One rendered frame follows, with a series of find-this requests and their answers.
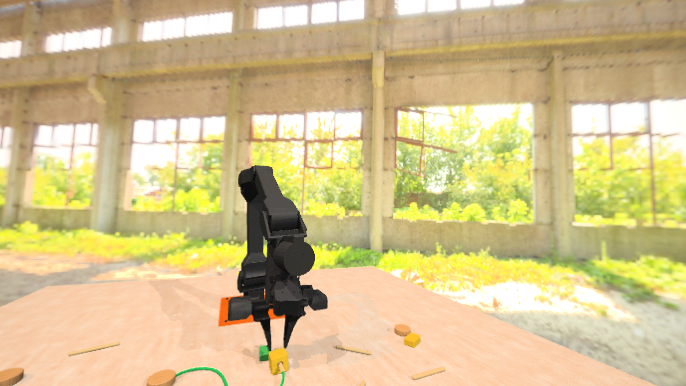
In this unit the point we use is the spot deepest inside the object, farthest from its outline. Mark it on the yellow square block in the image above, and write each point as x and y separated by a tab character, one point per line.
276	356

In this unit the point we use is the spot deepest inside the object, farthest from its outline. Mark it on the small yellow block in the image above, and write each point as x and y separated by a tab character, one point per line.
412	339

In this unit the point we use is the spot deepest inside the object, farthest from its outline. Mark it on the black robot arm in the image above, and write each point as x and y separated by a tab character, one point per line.
269	212

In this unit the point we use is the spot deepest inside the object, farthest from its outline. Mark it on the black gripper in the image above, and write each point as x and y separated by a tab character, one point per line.
240	308

